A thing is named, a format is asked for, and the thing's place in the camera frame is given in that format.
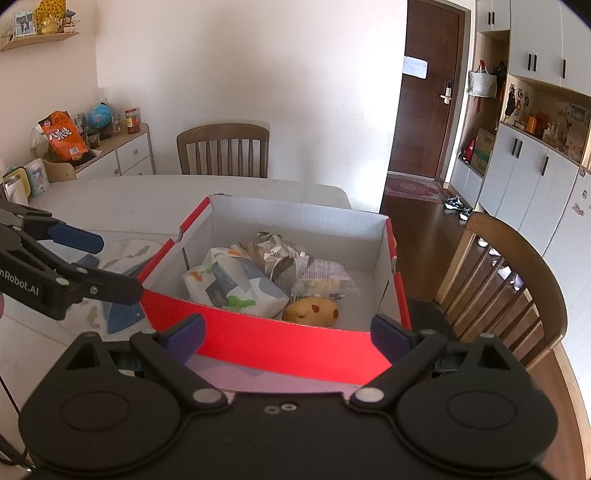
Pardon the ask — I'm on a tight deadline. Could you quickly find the beige snack wrapper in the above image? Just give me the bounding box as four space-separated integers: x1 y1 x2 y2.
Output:
231 241 262 264

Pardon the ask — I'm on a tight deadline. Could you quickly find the yellow plush toy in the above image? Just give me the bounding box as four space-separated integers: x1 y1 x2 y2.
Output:
281 296 341 326

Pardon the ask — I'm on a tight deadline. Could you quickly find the brown door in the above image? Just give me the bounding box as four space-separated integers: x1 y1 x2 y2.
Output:
388 0 467 181

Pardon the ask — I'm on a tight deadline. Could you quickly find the printed white container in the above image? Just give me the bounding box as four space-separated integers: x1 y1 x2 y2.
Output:
23 159 51 197

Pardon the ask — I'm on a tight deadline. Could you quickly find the white paper notice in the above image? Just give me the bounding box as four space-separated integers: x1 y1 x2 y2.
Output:
403 56 428 79

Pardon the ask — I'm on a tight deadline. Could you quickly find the yellow plush ornament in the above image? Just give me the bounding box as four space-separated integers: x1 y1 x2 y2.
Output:
36 0 70 34

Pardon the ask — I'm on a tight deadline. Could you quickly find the white green snack bag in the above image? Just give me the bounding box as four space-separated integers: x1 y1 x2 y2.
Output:
181 247 291 318

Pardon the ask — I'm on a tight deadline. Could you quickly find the black cable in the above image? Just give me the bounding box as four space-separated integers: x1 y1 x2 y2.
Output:
0 374 35 472

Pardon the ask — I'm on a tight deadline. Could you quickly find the white sideboard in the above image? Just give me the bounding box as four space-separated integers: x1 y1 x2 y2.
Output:
74 122 155 178

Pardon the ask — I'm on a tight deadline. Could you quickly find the white wood wall cabinet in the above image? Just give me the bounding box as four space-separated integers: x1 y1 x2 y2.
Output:
450 0 591 259

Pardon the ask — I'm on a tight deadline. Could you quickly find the brown wooden chair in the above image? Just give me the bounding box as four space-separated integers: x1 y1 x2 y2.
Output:
434 212 568 370
176 123 270 178

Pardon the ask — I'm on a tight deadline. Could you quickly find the white marble desktop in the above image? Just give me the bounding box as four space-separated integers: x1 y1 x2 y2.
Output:
0 174 416 402

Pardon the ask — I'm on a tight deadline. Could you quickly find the red cardboard box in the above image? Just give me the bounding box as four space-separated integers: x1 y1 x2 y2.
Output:
136 194 413 386

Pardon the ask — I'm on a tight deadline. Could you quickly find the blue globe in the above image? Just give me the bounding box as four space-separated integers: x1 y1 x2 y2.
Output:
89 104 112 139

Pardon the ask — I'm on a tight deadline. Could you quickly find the white tote bag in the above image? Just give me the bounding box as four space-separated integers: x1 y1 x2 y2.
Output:
468 62 498 97

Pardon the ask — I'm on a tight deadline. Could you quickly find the wooden wall shelf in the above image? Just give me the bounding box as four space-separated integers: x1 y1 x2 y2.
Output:
0 30 80 51

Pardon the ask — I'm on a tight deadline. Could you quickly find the yellow rimmed white holder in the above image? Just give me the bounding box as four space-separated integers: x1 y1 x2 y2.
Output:
2 168 31 208

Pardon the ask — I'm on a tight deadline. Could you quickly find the silver snack bag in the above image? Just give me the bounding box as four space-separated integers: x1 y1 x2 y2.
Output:
256 231 315 296

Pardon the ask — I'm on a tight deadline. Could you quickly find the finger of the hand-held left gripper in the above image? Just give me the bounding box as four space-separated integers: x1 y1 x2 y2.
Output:
14 231 145 305
0 200 105 254

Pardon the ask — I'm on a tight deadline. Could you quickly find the clear plastic snack bag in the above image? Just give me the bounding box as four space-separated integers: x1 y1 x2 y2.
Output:
293 258 362 301

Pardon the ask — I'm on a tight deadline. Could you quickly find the orange snack bag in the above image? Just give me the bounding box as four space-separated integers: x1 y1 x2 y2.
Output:
38 111 89 162

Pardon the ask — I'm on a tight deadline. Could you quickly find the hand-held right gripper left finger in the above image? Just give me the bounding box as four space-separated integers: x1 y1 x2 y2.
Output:
62 314 228 411

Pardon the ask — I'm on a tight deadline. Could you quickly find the red rug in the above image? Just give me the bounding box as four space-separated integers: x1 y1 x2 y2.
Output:
384 173 448 201

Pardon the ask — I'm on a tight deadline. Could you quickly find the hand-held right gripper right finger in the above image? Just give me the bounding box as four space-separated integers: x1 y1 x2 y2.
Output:
351 314 518 409

